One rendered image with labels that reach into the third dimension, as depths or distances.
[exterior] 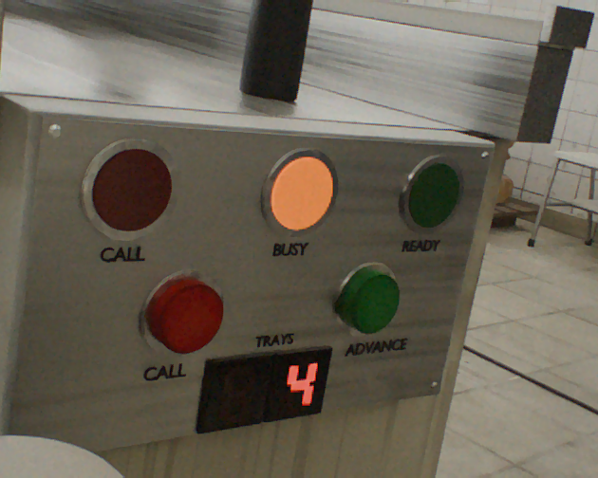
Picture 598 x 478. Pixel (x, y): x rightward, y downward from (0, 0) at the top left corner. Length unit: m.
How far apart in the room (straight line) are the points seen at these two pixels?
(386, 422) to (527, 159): 4.46
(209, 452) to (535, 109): 0.24
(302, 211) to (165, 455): 0.14
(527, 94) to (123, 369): 0.24
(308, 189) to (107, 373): 0.11
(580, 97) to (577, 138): 0.21
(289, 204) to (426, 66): 0.17
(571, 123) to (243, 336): 4.48
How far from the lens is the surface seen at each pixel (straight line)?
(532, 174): 4.94
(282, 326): 0.41
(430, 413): 0.55
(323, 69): 0.60
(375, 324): 0.43
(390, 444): 0.54
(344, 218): 0.41
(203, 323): 0.37
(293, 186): 0.38
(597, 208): 4.34
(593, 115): 4.79
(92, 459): 0.16
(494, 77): 0.49
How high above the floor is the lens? 0.89
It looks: 14 degrees down
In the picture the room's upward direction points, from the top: 10 degrees clockwise
